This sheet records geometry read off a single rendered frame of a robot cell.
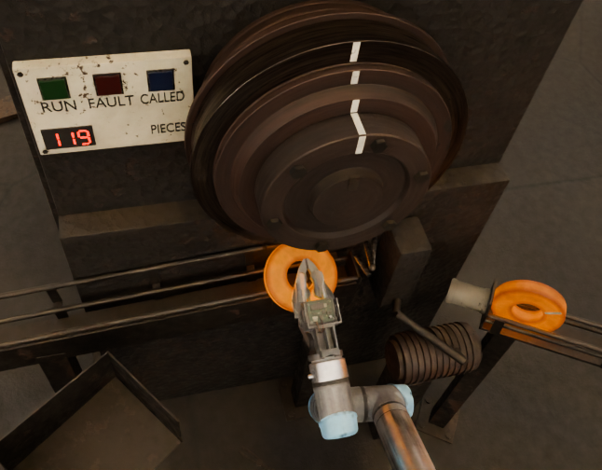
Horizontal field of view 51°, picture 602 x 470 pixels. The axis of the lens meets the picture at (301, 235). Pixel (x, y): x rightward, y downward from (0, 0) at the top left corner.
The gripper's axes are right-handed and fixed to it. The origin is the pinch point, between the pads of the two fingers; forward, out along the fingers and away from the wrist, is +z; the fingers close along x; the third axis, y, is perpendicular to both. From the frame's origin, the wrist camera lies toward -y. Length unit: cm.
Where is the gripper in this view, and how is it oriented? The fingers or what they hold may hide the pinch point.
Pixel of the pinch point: (306, 265)
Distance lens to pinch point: 133.3
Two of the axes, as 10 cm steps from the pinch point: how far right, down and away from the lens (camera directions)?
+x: -9.7, 1.4, -2.1
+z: -1.8, -9.6, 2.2
